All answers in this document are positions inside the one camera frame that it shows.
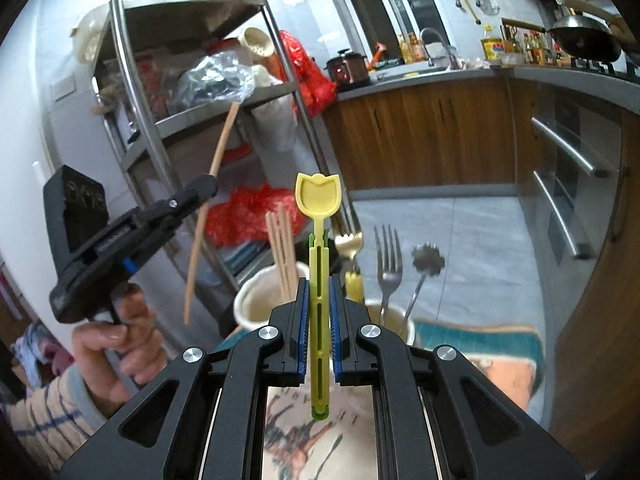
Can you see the dark electric cooker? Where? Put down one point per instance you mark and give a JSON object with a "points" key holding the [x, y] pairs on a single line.
{"points": [[348, 70]]}

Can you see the gold metal fork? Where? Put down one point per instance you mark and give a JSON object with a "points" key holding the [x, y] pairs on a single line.
{"points": [[349, 246]]}

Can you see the person's left hand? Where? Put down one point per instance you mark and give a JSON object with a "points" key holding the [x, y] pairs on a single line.
{"points": [[106, 353]]}

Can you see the yellow-green plastic fork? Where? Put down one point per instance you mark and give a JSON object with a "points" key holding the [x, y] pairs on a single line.
{"points": [[354, 286]]}

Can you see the kitchen window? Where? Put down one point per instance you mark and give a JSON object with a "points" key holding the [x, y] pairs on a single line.
{"points": [[369, 23]]}

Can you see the stainless steel shelf rack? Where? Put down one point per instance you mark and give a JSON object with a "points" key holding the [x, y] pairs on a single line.
{"points": [[179, 25]]}

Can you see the clear plastic bag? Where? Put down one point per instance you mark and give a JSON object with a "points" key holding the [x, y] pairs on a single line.
{"points": [[217, 77]]}

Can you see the yellow oil bottle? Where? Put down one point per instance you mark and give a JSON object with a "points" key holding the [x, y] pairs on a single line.
{"points": [[492, 44]]}

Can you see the red hanging plastic bag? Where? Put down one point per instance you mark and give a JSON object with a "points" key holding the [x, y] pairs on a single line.
{"points": [[318, 91]]}

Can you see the chrome sink faucet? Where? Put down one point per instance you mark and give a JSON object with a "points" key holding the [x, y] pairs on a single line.
{"points": [[438, 52]]}

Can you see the black wok on stove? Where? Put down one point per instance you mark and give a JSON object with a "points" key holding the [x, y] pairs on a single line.
{"points": [[581, 36]]}

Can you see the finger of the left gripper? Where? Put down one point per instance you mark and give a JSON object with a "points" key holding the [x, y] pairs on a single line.
{"points": [[175, 204]]}

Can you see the printed quilted table mat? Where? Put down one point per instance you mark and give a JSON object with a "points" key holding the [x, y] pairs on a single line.
{"points": [[343, 446]]}

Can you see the silver flower-bowl spoon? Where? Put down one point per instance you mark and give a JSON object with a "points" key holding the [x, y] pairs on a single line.
{"points": [[428, 262]]}

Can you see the stainless built-in oven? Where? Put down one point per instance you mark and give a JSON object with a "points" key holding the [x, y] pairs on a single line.
{"points": [[569, 147]]}

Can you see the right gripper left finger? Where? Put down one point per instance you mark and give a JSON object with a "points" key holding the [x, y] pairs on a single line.
{"points": [[203, 416]]}

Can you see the silver metal fork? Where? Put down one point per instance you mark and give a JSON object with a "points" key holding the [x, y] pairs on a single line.
{"points": [[389, 258]]}

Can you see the wooden kitchen base cabinets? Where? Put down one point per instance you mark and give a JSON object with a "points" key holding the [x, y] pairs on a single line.
{"points": [[435, 158]]}

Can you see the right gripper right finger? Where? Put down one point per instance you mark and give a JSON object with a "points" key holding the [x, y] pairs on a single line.
{"points": [[436, 416]]}

